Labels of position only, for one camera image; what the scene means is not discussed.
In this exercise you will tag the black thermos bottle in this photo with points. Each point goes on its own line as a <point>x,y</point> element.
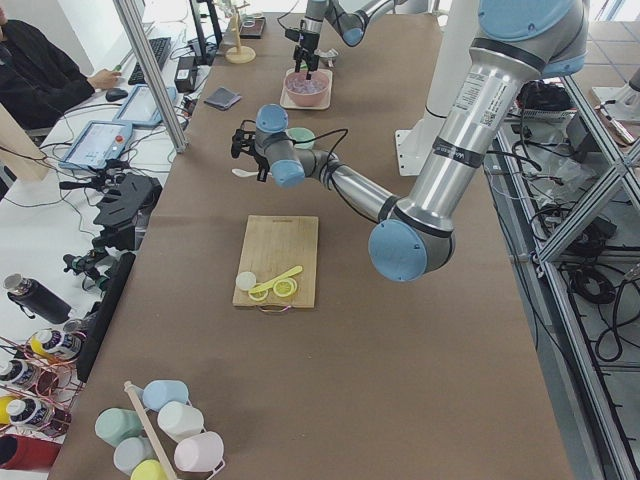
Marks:
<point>34,299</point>

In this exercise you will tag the upper lemon slice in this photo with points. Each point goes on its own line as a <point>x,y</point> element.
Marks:
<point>285,288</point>

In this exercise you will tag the black camera tripod mount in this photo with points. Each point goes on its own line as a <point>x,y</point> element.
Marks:
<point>124,212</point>

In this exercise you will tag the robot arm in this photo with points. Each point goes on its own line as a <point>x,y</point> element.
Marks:
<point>350,27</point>
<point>517,42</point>

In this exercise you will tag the white cup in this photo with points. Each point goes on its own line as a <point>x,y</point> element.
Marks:
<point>180,421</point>

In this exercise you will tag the blue teach pendant far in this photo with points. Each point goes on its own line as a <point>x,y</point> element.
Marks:
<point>139,108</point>

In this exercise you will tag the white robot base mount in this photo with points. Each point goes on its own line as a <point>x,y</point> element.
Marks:
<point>452,65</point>

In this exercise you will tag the copper wire basket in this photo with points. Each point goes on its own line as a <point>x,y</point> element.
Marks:
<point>45,379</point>

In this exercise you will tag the grey folded cloth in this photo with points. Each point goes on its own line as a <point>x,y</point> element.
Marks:
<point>222,98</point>

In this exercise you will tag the yellow sauce bottle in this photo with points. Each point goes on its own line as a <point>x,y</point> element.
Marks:
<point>61,345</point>

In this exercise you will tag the pink cup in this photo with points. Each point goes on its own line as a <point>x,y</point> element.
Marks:
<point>203,452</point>

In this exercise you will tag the person in black jacket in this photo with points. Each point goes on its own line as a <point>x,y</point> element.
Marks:
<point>39,81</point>

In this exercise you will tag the lemon slice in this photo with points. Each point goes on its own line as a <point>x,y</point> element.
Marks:
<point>259,296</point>
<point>285,288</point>

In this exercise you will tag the aluminium frame post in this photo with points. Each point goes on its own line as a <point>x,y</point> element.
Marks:
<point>131,22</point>

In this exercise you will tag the black computer mouse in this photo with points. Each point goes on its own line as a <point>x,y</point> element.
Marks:
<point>115,94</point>

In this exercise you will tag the white ceramic spoon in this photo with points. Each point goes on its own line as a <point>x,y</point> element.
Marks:
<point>241,173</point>

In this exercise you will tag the wooden mug tree stand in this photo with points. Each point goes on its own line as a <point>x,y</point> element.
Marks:
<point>238,53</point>

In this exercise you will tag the grey blue cup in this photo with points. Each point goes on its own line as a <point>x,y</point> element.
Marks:
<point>130,452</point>

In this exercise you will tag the light blue cup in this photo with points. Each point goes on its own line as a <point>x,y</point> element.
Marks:
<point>157,393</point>

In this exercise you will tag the yellow cup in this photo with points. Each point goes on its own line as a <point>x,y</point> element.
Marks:
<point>149,469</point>

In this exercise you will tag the blue teach pendant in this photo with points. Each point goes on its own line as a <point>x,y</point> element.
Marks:
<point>98,143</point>
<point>139,108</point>

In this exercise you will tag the pink bowl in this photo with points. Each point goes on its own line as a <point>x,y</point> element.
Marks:
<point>312,100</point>

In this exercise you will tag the pile of clear ice cubes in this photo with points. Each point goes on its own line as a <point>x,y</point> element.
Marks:
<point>302,83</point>

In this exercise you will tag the blue teach pendant near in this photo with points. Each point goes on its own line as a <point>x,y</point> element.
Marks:
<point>98,143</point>

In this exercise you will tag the wooden cup rack pole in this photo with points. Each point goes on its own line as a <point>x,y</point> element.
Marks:
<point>132,392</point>

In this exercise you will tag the steel ice scoop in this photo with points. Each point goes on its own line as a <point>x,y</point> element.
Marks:
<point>329,57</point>

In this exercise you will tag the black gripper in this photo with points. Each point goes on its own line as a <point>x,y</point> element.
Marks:
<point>308,40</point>
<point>259,161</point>

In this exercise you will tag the bamboo cutting board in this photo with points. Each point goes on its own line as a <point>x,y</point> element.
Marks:
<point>273,245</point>

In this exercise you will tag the cream rectangular tray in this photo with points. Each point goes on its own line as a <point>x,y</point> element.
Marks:
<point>286,103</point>

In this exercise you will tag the mint green bowl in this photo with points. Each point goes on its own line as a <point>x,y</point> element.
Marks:
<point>302,138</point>

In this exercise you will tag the mint green cup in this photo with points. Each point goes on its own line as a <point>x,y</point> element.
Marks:
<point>114,425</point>

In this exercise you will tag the lower lemon slice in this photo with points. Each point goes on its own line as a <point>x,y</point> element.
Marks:
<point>259,296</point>

